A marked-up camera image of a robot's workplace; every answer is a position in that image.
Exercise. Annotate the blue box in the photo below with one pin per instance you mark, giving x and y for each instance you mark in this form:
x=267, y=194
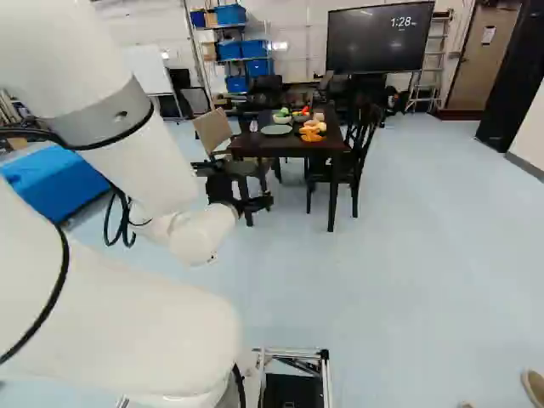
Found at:
x=51, y=183

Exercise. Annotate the empty grey-green plate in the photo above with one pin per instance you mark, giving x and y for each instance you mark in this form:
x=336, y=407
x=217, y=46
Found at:
x=276, y=130

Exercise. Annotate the dark wooden dining table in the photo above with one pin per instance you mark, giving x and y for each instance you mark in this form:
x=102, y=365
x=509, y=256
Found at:
x=289, y=145

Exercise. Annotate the white cup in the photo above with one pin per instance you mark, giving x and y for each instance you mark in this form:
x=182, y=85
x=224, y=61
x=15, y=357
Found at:
x=319, y=116

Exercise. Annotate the black office chair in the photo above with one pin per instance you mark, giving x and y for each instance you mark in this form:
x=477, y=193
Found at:
x=265, y=91

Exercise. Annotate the metal shelf with blue bins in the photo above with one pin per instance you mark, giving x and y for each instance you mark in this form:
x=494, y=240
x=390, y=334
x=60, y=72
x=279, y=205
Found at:
x=238, y=47

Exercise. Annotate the croissant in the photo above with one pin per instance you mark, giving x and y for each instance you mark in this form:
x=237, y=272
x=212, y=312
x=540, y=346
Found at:
x=311, y=123

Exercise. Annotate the large black screen on stand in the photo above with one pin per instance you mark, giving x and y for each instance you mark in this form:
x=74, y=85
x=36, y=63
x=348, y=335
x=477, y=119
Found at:
x=378, y=38

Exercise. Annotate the clear drinking glass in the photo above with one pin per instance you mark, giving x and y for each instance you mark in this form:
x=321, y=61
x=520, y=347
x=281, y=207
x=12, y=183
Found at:
x=254, y=126

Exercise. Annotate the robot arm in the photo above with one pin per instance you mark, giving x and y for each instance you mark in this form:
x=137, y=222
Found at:
x=127, y=323

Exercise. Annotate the chair with tan back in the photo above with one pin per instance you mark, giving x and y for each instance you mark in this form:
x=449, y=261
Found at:
x=213, y=129

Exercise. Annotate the dark wooden chair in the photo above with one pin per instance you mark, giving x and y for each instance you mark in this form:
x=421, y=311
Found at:
x=361, y=140

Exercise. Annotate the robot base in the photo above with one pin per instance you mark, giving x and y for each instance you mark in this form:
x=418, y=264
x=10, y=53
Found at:
x=297, y=389

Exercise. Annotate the green bowl with fruit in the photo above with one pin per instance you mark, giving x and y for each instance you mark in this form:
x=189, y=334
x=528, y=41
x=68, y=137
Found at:
x=281, y=117

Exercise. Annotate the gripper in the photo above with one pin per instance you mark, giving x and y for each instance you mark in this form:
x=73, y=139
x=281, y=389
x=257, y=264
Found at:
x=256, y=203

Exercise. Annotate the dark bowl with vegetables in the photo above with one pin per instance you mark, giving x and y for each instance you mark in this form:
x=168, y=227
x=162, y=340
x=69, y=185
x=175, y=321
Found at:
x=301, y=117

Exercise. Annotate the orange plate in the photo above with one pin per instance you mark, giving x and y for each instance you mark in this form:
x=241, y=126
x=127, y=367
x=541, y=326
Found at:
x=310, y=137

